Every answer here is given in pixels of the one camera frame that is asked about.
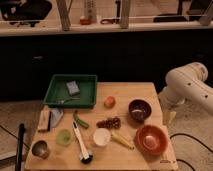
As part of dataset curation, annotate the grey sponge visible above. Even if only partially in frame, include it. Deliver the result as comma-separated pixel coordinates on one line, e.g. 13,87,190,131
66,81,80,95

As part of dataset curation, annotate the metal cup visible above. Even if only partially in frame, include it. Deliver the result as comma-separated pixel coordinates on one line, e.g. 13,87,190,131
32,140,50,159

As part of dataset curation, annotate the white plastic cup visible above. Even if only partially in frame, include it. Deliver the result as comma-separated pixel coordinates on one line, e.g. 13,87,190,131
93,128,111,147

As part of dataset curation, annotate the wooden block with knife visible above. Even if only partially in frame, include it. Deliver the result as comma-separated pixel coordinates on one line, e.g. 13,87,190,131
38,110,51,132

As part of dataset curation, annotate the red bowl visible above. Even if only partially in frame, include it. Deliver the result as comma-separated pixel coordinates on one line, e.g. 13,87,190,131
135,125,168,156

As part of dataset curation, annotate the green plastic tray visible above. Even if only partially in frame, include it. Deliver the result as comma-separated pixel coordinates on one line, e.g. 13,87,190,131
43,74,97,108

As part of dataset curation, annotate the green cucumber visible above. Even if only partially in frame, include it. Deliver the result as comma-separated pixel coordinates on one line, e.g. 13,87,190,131
73,110,89,129

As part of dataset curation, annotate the black office chair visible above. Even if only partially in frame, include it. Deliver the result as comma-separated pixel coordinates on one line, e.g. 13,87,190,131
0,0,52,27

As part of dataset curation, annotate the white black brush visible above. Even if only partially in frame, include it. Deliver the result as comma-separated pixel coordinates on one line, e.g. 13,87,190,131
72,122,93,164

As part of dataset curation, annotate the black cable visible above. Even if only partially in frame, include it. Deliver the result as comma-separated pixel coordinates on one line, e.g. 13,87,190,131
169,132,213,171

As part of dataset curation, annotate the bunch of red grapes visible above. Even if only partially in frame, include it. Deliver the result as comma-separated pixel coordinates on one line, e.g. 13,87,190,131
96,117,121,129

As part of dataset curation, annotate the green fork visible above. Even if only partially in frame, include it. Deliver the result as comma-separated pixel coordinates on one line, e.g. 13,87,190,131
57,97,80,104

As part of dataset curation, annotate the yellow banana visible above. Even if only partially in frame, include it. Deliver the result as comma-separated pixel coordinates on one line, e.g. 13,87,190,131
111,132,134,150

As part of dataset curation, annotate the black pole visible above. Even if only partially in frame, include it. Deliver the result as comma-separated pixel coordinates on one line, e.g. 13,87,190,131
15,123,25,171

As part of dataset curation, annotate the dark purple bowl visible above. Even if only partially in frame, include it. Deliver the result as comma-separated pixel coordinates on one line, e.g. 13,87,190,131
128,99,152,122

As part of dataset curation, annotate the green plastic cup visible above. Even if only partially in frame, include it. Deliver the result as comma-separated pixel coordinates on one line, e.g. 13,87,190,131
56,129,71,146

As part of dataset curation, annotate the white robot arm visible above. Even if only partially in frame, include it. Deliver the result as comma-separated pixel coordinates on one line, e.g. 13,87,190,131
158,62,213,125

